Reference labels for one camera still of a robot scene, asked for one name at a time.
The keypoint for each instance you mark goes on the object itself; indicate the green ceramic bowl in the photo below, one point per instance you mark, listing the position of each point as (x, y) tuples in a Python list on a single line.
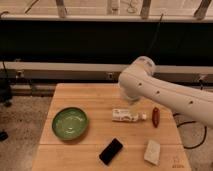
[(70, 123)]

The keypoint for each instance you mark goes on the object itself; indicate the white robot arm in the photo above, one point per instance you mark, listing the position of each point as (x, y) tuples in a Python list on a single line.
[(137, 81)]

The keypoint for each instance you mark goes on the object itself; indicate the white plastic bottle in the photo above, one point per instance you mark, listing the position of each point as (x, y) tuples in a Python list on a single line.
[(125, 115)]

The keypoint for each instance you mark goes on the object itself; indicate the red sausage toy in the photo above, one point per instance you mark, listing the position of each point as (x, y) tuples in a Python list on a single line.
[(155, 117)]

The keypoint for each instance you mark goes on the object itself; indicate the black smartphone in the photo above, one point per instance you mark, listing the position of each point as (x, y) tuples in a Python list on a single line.
[(110, 151)]

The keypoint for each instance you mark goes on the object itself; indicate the white sponge block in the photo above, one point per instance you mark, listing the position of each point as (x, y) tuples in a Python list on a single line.
[(152, 153)]

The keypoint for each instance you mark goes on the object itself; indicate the black object at left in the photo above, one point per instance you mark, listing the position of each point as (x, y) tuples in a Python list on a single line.
[(5, 93)]

